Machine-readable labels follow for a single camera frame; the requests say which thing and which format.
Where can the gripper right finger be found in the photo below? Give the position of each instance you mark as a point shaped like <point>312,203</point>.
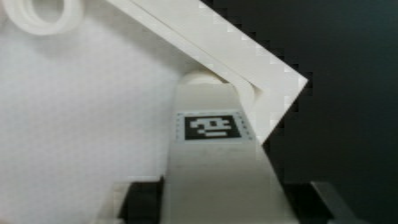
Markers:
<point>319,204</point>

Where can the white desk leg with tag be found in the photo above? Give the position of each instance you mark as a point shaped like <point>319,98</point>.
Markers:
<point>223,189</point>

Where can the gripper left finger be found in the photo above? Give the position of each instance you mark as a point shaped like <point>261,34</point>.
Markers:
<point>133,206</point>

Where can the white desk top panel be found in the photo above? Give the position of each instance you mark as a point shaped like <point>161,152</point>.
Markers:
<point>95,57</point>

